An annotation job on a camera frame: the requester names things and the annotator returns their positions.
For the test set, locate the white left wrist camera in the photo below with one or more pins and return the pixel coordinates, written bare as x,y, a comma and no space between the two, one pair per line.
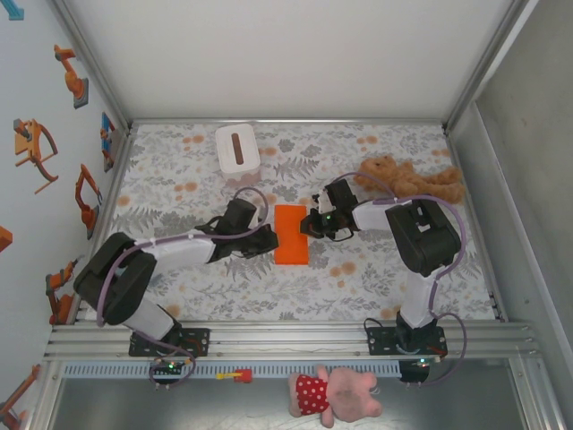
256,219

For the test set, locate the blue and orange sticker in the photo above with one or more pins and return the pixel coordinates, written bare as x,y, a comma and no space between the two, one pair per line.
107,134

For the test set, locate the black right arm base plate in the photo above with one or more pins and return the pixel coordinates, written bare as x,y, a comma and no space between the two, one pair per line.
378,342

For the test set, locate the orange claw gripper sticker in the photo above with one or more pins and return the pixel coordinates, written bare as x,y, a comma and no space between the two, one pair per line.
27,143

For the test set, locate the brown teddy bear plush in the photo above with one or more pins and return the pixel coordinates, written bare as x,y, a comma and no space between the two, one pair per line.
403,177

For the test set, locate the blue wall sticker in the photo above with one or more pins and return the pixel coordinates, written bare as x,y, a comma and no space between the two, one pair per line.
15,11

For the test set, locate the pink pig plush red dress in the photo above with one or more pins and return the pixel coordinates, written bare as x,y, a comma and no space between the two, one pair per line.
344,394

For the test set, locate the aluminium frame post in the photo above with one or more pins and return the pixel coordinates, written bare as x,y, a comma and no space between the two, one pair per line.
490,58
91,58

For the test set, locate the small circuit board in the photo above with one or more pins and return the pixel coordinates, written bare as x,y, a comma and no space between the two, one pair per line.
423,362
169,368

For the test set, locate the thin aluminium frame rail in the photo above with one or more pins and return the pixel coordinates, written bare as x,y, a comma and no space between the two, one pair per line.
286,121

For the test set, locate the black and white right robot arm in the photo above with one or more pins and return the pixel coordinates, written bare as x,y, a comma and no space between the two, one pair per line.
421,237

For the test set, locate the orange cube sticker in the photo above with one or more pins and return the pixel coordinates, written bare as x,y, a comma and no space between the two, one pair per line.
4,239

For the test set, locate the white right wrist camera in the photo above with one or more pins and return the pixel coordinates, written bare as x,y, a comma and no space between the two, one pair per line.
324,203

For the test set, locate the aluminium rail beam with grooves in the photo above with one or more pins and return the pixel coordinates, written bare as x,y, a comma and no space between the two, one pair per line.
291,345

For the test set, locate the floral patterned table mat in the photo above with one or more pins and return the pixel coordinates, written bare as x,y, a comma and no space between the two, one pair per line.
268,291

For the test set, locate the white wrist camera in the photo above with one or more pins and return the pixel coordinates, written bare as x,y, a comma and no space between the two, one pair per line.
256,219
324,203

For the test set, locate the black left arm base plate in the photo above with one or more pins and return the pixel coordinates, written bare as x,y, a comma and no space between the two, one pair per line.
201,342

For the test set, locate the white tissue box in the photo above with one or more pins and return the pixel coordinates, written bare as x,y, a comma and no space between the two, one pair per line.
224,150

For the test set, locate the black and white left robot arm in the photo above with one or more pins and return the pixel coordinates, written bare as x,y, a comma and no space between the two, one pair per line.
125,277

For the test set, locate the red and yellow clip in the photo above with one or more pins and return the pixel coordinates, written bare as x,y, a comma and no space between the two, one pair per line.
244,376

